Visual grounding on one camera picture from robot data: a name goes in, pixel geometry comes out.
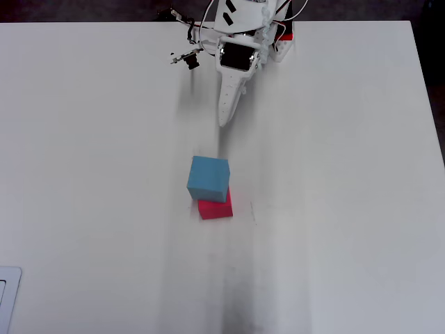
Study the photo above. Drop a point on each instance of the white fixed gripper finger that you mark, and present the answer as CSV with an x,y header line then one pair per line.
x,y
227,101

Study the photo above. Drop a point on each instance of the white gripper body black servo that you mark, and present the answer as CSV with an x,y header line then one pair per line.
x,y
235,58

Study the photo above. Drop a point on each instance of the white moving gripper finger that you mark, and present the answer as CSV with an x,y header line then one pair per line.
x,y
244,91

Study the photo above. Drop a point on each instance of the blue foam cube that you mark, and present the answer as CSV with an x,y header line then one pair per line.
x,y
208,177

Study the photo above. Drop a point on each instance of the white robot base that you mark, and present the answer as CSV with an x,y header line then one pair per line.
x,y
283,50

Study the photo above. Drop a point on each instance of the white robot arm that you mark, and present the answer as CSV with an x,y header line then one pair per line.
x,y
243,14

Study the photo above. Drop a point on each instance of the red foam cube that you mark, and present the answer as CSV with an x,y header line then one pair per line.
x,y
217,210

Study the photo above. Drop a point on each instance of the white tray corner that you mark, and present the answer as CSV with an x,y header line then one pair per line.
x,y
12,295

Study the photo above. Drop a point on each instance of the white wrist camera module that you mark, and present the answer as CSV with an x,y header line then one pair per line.
x,y
191,62

